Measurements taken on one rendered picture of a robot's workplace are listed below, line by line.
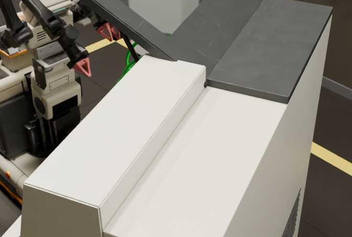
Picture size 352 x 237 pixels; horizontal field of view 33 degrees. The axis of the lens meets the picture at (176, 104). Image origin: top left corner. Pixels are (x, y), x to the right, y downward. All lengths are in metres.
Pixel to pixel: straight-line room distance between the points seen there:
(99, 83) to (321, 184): 1.93
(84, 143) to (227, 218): 0.43
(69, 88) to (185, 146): 1.60
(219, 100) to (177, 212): 0.51
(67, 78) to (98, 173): 1.75
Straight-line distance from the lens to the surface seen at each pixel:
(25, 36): 2.84
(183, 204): 1.53
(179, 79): 1.85
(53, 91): 3.21
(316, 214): 3.64
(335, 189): 3.83
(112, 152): 1.57
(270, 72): 2.00
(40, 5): 2.55
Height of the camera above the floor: 2.55
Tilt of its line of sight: 35 degrees down
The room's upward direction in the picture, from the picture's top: 1 degrees counter-clockwise
